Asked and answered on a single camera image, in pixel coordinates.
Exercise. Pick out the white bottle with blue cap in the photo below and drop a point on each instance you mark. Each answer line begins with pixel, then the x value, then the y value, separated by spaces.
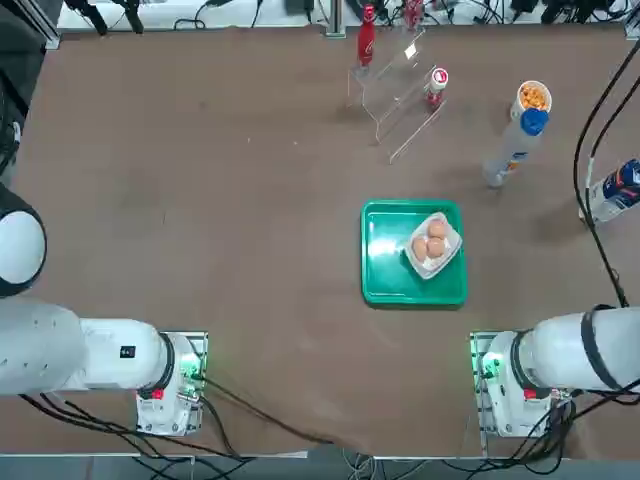
pixel 515 145

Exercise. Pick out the small red bottle white cap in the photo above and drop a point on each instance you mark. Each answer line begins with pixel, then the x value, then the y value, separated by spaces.
pixel 439 77

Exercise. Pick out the black power adapter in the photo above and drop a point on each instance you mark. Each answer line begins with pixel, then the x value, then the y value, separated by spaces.
pixel 299 5
pixel 525 5

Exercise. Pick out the black stand leg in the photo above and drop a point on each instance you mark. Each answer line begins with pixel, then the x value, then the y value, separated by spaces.
pixel 134 20
pixel 97 20

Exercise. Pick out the green plastic tray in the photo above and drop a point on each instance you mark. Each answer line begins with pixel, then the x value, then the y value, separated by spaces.
pixel 385 260

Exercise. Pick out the brown egg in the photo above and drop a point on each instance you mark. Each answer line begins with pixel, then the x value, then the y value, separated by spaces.
pixel 436 246
pixel 438 229
pixel 420 248

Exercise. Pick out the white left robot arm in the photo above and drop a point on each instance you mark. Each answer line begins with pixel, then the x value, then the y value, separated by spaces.
pixel 50 350

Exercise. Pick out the white egg container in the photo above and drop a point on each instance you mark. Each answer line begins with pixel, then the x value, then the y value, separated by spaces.
pixel 430 272

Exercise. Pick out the white cup of orange snacks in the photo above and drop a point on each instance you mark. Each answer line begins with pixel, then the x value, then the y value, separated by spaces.
pixel 534 96

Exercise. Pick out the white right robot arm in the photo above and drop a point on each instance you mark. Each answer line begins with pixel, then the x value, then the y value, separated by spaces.
pixel 550 350

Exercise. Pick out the blue and white milk carton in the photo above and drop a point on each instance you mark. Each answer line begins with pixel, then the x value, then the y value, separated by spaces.
pixel 617 192

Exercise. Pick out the clear acrylic display stand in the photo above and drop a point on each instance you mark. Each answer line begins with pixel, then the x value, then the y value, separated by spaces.
pixel 395 100

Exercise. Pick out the aluminium frame post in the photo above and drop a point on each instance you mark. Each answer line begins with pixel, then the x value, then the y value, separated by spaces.
pixel 335 20

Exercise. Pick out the red patterned bottle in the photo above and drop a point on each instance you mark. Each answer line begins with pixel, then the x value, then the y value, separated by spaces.
pixel 413 12

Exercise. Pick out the tall red cola bottle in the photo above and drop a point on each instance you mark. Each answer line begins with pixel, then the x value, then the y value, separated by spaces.
pixel 366 45

